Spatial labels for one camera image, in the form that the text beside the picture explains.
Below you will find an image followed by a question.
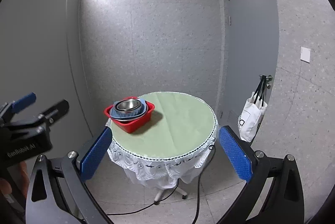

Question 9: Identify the blue square plastic plate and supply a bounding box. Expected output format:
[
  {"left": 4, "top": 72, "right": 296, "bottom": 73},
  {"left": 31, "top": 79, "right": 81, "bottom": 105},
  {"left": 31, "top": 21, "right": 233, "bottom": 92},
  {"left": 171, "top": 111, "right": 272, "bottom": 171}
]
[{"left": 107, "top": 98, "right": 147, "bottom": 120}]

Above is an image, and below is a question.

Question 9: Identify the grey door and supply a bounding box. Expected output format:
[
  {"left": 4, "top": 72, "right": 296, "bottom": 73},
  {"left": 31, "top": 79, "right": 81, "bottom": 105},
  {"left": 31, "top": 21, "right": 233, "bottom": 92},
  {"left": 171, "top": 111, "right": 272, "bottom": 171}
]
[{"left": 220, "top": 0, "right": 279, "bottom": 133}]

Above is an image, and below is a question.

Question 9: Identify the white tote bag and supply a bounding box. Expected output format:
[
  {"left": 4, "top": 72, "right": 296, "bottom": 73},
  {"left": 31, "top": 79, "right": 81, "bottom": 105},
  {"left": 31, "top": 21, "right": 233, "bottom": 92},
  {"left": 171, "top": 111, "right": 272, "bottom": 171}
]
[{"left": 237, "top": 75, "right": 267, "bottom": 143}]

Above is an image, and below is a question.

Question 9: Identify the green tablecloth with lace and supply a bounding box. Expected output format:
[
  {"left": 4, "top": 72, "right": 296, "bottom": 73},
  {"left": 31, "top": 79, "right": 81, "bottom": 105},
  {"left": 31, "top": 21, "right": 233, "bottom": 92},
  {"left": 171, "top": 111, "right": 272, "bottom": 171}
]
[{"left": 106, "top": 92, "right": 218, "bottom": 189}]

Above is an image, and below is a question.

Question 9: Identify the red plastic basin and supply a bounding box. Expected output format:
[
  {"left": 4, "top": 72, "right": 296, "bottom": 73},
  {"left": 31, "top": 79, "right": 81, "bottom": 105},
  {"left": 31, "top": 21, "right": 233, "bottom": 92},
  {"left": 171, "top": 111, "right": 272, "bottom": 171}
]
[{"left": 103, "top": 97, "right": 155, "bottom": 133}]

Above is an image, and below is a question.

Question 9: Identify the white table base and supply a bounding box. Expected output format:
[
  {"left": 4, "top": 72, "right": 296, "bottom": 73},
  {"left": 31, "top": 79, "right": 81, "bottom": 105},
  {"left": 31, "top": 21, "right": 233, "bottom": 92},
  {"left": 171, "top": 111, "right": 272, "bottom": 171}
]
[{"left": 153, "top": 180, "right": 188, "bottom": 205}]

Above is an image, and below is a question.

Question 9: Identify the person's left hand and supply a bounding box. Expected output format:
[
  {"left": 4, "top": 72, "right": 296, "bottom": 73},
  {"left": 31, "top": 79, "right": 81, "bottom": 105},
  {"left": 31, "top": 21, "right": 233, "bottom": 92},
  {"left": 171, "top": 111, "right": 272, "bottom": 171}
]
[{"left": 1, "top": 161, "right": 30, "bottom": 199}]

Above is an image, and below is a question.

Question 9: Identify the large steel bowl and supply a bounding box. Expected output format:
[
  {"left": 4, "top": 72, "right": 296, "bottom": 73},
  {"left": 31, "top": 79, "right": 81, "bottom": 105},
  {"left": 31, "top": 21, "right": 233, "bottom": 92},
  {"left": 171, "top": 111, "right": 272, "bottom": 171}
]
[{"left": 110, "top": 98, "right": 145, "bottom": 117}]

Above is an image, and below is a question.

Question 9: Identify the door handle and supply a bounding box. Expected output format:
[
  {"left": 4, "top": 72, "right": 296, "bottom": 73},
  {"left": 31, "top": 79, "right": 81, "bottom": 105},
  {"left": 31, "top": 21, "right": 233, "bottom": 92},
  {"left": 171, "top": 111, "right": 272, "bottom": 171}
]
[{"left": 259, "top": 75, "right": 273, "bottom": 89}]

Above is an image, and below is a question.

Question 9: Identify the black cable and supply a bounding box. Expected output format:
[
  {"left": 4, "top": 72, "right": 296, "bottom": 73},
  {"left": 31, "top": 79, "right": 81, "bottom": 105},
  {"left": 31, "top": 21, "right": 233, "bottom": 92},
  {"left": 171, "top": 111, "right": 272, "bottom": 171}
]
[{"left": 106, "top": 144, "right": 216, "bottom": 224}]

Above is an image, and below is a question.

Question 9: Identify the white wall switch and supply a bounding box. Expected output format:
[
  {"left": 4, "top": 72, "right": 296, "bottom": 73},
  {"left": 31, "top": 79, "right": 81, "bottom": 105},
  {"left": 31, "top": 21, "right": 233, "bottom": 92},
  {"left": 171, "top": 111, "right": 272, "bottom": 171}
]
[{"left": 300, "top": 47, "right": 311, "bottom": 63}]

